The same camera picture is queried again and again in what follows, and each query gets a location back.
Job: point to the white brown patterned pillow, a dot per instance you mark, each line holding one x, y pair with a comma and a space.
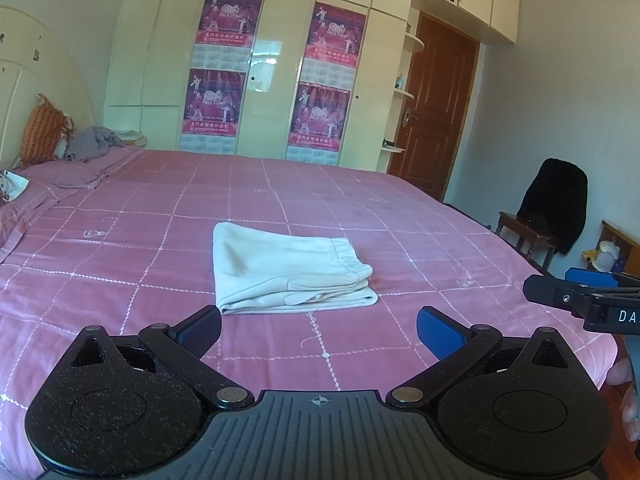
12, 187

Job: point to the cream wardrobe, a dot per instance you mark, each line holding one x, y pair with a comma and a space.
275, 60

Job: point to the wooden side cabinet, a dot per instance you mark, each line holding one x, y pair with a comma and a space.
622, 235

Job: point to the cream corner shelf unit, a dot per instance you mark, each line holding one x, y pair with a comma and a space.
402, 94

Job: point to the pink checked bed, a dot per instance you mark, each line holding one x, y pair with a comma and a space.
350, 195

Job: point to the pink pillow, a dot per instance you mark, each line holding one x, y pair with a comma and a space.
22, 220
80, 172

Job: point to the brown wooden door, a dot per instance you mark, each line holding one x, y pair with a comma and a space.
435, 100

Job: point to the pale folded cloth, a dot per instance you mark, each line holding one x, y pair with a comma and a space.
132, 139

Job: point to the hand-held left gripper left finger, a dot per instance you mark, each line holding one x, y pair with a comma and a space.
199, 331

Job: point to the dark wooden chair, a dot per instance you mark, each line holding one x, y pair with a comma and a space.
520, 227

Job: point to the white pants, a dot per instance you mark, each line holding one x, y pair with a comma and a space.
280, 270

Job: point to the orange striped pillow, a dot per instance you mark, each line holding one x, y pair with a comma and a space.
42, 132

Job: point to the white plush toy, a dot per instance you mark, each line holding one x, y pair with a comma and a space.
605, 255

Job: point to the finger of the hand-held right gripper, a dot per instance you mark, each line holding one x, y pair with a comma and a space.
590, 277
547, 291

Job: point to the grey crumpled cloth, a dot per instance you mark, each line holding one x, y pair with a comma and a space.
92, 144

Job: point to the black jacket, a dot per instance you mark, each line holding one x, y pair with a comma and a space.
555, 200

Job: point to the person's right hand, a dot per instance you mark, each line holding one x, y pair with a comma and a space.
631, 415

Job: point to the cream wooden headboard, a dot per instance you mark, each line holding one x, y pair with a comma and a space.
30, 60

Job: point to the purple wall calendar poster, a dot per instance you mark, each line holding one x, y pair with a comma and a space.
318, 120
231, 20
335, 35
212, 105

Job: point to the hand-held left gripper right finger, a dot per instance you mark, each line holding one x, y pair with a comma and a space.
440, 334

